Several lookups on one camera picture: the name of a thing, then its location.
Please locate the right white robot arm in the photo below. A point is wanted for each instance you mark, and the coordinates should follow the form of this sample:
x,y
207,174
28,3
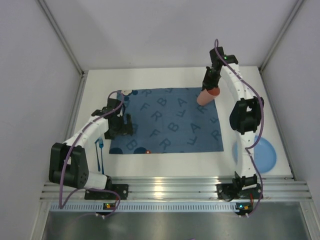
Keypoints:
x,y
246,118

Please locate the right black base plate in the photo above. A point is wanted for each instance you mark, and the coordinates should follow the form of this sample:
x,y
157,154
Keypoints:
x,y
228,192

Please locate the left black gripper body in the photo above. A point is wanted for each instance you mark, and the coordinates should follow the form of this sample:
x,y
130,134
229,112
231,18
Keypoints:
x,y
125,127

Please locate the blue plastic spoon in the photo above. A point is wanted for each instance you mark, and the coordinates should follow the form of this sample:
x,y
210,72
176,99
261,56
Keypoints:
x,y
97,156

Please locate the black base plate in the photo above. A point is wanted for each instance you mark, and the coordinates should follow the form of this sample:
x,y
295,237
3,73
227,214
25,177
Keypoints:
x,y
119,191
228,192

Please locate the aluminium front rail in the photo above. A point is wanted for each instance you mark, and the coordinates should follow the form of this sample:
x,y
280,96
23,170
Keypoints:
x,y
204,189

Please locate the blue lettered cloth placemat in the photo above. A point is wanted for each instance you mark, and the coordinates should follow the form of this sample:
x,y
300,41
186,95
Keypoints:
x,y
167,121

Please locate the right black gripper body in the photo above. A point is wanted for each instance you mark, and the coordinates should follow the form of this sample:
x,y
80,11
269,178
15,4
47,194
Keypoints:
x,y
210,83

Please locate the blue plastic plate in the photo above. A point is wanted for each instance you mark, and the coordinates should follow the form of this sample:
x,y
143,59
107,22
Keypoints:
x,y
264,156

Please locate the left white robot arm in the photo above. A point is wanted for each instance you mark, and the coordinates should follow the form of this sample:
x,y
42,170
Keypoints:
x,y
69,161

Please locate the pink plastic cup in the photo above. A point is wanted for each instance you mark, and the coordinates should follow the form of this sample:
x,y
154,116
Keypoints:
x,y
207,96

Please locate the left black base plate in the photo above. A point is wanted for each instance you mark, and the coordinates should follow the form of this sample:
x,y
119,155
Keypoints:
x,y
119,191

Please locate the slotted white cable duct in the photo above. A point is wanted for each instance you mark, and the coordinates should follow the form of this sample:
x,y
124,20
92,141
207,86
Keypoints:
x,y
141,207

